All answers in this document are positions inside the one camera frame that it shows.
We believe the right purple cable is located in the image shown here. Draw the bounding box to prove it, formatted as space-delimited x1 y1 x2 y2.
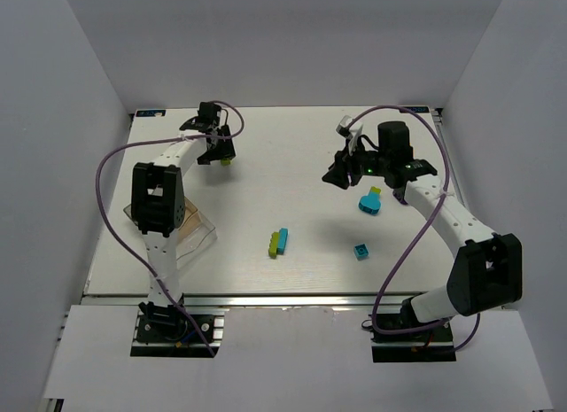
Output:
347 104 482 354

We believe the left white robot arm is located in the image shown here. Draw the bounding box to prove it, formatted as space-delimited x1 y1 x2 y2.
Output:
130 101 236 331

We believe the long green lego brick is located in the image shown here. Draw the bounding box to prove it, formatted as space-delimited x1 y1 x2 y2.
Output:
268 231 280 259

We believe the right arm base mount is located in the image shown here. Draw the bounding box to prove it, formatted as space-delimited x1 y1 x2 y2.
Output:
361 318 456 363

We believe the right blue corner label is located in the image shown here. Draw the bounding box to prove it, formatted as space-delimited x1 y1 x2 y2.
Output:
400 105 430 113

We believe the small cyan lego brick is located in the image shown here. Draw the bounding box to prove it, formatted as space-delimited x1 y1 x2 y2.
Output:
353 244 369 260

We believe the left blue corner label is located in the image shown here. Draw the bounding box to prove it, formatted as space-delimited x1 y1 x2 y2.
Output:
135 109 166 118

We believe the blue corner label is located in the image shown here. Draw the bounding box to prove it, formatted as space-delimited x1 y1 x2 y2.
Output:
400 105 430 113
135 109 166 118

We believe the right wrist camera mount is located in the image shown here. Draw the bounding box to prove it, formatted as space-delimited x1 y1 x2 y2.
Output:
336 115 363 155

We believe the clear plastic sorting container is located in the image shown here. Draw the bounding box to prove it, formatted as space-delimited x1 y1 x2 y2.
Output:
122 198 220 271

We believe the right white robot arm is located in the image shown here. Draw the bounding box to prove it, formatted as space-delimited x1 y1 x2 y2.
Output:
322 116 523 336

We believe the cyan round lego piece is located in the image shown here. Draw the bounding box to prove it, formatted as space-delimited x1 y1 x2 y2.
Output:
358 192 381 215

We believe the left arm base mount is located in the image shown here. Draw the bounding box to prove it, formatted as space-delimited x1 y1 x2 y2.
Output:
130 302 221 359

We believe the long cyan lego brick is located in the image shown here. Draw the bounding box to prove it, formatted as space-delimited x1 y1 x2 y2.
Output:
276 228 289 255

